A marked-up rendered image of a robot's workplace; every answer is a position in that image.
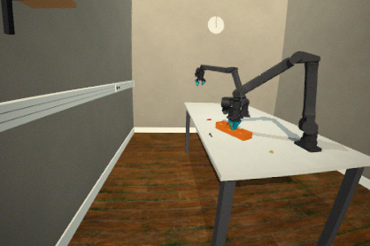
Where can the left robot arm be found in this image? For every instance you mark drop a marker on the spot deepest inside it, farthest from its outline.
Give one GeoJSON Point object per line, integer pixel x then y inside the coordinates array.
{"type": "Point", "coordinates": [307, 124]}

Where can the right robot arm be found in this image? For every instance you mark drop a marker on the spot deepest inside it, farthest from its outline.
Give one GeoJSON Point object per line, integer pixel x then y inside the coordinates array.
{"type": "Point", "coordinates": [244, 110]}

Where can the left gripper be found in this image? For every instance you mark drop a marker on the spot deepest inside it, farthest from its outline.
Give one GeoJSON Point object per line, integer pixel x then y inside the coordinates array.
{"type": "Point", "coordinates": [235, 117]}

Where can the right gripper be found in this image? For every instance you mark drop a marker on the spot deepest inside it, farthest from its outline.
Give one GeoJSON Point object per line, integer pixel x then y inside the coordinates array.
{"type": "Point", "coordinates": [201, 78]}

